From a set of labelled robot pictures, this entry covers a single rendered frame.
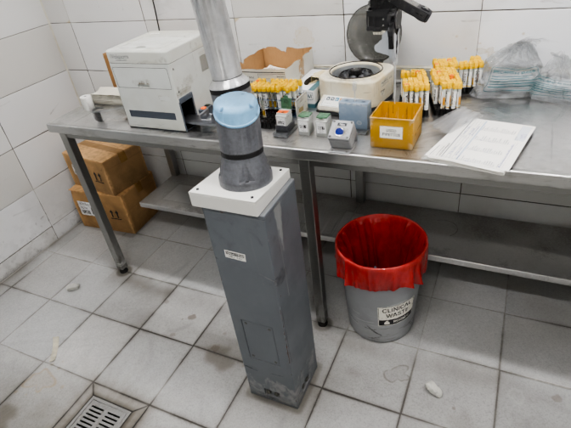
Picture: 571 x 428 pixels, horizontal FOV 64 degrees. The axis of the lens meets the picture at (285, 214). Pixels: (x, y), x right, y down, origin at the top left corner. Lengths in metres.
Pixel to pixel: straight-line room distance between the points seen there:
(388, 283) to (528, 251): 0.64
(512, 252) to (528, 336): 0.34
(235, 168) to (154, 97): 0.66
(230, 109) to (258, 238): 0.35
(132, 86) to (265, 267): 0.89
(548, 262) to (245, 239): 1.24
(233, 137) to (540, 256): 1.36
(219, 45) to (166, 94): 0.52
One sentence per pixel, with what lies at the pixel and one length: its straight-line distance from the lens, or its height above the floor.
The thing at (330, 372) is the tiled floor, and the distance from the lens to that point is 1.90.
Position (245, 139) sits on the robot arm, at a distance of 1.18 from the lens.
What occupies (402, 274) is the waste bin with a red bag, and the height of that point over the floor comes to 0.40.
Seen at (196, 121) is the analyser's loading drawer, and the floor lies 0.91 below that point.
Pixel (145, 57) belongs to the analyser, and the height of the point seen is 1.15.
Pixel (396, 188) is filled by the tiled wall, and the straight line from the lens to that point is 2.27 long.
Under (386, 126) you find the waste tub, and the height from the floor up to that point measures 0.95.
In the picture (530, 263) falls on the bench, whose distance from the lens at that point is 2.03.
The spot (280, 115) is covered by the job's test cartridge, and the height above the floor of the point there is 0.94.
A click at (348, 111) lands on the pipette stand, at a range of 1.55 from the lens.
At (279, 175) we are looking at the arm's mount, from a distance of 1.28.
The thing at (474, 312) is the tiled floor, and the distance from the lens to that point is 2.15.
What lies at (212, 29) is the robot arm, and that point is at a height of 1.29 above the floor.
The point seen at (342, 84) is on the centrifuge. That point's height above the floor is 0.98.
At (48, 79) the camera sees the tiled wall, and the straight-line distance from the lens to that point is 3.02.
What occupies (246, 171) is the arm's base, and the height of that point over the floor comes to 0.97.
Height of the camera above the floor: 1.54
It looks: 34 degrees down
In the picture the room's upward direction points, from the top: 8 degrees counter-clockwise
